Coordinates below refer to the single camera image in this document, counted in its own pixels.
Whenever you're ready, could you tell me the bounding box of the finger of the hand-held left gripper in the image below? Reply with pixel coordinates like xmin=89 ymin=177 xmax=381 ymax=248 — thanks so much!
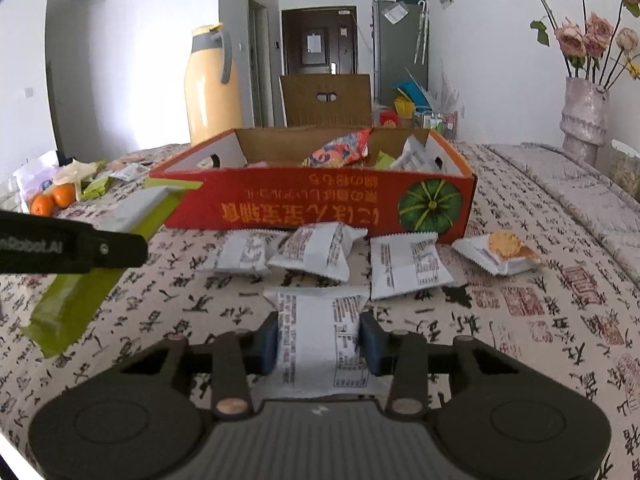
xmin=75 ymin=225 xmax=148 ymax=272

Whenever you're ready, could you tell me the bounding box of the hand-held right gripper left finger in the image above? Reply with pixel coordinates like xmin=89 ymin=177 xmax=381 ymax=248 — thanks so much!
xmin=120 ymin=311 xmax=280 ymax=421

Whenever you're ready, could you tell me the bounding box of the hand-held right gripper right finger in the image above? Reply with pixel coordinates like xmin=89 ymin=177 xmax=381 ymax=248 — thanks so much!
xmin=359 ymin=311 xmax=521 ymax=420

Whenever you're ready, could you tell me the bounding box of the long green white snack packet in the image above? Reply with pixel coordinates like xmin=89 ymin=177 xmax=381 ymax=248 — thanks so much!
xmin=20 ymin=180 xmax=203 ymax=358

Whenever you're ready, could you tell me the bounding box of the red cardboard box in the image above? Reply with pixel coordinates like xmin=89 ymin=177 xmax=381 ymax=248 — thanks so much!
xmin=149 ymin=127 xmax=476 ymax=245

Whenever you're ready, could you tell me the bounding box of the large red noodle packet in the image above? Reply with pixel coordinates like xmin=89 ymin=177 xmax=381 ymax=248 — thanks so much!
xmin=302 ymin=129 xmax=375 ymax=168

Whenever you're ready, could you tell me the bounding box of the small green packet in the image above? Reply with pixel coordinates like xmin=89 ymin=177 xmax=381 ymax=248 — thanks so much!
xmin=80 ymin=175 xmax=113 ymax=201

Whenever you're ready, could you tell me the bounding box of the white plastic bag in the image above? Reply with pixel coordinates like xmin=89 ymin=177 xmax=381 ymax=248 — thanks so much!
xmin=14 ymin=157 xmax=58 ymax=213

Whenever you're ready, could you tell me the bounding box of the small white packet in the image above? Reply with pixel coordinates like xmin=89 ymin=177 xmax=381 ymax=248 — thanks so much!
xmin=107 ymin=162 xmax=146 ymax=183

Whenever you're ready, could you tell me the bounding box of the cream crumpled wrapper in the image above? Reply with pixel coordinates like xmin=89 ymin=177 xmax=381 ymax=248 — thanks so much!
xmin=52 ymin=159 xmax=93 ymax=186

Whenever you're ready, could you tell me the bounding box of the white packet with cracker picture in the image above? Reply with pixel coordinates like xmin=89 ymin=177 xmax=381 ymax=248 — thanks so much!
xmin=452 ymin=231 xmax=542 ymax=277

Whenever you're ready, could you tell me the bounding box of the yellow thermos jug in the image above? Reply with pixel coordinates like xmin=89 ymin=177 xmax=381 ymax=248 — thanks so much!
xmin=184 ymin=24 xmax=245 ymax=147

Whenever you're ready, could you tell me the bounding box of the brown cardboard box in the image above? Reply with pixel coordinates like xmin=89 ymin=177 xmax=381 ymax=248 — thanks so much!
xmin=279 ymin=74 xmax=373 ymax=128

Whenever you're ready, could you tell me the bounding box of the grey quilted blanket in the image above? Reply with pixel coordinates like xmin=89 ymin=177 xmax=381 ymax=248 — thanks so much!
xmin=487 ymin=142 xmax=640 ymax=271

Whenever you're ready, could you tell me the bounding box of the blue plastic folder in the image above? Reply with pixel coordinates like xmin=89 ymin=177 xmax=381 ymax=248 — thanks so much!
xmin=392 ymin=80 xmax=431 ymax=106

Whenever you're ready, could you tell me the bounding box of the pale dried grass bunch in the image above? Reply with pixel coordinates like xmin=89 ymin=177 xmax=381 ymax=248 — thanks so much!
xmin=435 ymin=67 xmax=463 ymax=113

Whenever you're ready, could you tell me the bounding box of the dark wooden door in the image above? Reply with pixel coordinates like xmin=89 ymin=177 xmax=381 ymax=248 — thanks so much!
xmin=281 ymin=7 xmax=358 ymax=77

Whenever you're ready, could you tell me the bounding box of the grey refrigerator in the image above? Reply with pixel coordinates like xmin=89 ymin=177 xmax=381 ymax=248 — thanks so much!
xmin=371 ymin=0 xmax=430 ymax=106

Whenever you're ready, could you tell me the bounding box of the clear storage jar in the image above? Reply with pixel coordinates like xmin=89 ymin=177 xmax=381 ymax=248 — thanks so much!
xmin=607 ymin=140 xmax=640 ymax=196

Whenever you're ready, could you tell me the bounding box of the pink ribbed vase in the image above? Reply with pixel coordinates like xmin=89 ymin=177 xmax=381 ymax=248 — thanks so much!
xmin=560 ymin=76 xmax=610 ymax=166

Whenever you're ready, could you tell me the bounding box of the white umbrella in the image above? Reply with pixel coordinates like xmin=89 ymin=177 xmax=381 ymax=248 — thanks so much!
xmin=414 ymin=0 xmax=431 ymax=66

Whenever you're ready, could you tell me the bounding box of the dried pink rose bouquet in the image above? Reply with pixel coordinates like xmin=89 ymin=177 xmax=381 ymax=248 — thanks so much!
xmin=507 ymin=0 xmax=640 ymax=88

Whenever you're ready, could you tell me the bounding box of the wire rack with bottles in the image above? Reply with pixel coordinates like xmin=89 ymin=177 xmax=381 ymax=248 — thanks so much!
xmin=415 ymin=109 xmax=458 ymax=138

